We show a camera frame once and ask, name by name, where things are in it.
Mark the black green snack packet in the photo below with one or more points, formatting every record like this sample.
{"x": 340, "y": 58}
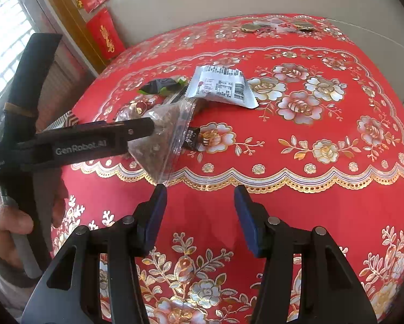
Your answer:
{"x": 158, "y": 86}

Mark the dark brown coffee stick packet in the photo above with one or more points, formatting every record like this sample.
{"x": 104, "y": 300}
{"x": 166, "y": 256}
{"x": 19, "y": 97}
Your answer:
{"x": 195, "y": 138}

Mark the striped cardboard box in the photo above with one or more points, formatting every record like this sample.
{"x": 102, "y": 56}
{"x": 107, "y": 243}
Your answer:
{"x": 68, "y": 119}

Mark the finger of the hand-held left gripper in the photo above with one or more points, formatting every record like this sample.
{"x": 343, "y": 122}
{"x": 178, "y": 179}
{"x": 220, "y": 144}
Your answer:
{"x": 137, "y": 130}

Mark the metal door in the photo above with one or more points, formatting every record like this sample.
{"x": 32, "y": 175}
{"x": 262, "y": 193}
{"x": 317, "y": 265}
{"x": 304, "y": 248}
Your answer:
{"x": 63, "y": 84}

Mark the red gold wall poster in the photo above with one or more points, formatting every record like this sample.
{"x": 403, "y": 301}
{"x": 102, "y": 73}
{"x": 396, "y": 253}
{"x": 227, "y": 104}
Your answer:
{"x": 105, "y": 33}

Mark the red floral tablecloth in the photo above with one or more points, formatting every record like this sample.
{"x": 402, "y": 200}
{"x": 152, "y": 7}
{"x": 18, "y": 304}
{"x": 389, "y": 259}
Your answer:
{"x": 289, "y": 209}

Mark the wooden door frame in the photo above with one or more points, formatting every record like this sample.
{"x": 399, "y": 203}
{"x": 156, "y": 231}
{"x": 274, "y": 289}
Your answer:
{"x": 70, "y": 23}

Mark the person's left forearm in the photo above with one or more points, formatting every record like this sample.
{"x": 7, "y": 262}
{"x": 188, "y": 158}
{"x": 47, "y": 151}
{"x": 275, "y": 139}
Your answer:
{"x": 2, "y": 290}

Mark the person's left hand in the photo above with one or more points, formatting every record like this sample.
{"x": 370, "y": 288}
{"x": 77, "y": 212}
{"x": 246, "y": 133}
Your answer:
{"x": 2, "y": 226}

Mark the clear bag of walnuts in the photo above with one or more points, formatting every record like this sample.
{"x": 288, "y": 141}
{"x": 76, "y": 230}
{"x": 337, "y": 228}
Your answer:
{"x": 164, "y": 148}

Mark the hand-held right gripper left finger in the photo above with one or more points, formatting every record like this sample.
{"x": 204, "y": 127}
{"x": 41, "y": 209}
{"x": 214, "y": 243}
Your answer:
{"x": 154, "y": 219}

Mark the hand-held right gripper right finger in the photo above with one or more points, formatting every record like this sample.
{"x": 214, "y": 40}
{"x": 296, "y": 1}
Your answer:
{"x": 247, "y": 222}

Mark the pile of gold coins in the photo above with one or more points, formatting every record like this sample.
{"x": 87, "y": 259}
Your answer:
{"x": 252, "y": 27}

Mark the white snack packet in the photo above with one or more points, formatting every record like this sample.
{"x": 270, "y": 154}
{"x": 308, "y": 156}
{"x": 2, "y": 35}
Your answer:
{"x": 218, "y": 86}

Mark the window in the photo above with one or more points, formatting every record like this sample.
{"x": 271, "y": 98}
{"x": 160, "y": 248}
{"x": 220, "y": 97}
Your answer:
{"x": 6, "y": 40}

